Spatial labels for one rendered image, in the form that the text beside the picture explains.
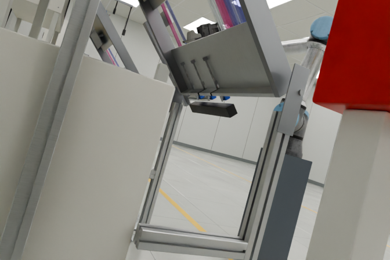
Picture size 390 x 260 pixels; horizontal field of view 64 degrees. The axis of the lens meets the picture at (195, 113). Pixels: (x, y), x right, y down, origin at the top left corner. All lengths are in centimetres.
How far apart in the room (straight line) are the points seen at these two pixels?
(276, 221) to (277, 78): 89
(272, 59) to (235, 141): 956
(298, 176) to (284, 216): 19
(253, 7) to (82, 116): 46
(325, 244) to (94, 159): 43
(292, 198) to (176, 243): 94
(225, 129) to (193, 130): 111
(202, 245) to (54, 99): 44
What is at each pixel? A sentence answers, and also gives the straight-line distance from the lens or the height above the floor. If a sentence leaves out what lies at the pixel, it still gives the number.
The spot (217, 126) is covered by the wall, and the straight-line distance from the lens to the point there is 994.
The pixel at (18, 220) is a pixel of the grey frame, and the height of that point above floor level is 31.
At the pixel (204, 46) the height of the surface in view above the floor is 83.
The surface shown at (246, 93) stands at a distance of 93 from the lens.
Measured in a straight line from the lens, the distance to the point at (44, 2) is 134.
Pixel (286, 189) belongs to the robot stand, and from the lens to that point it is 154.
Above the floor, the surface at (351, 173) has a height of 54.
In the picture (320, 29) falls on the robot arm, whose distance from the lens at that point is 152.
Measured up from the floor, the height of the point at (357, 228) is 48.
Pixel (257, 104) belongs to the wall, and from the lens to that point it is 1067.
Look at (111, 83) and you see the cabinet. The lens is 65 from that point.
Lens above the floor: 54
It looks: 3 degrees up
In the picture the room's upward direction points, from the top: 16 degrees clockwise
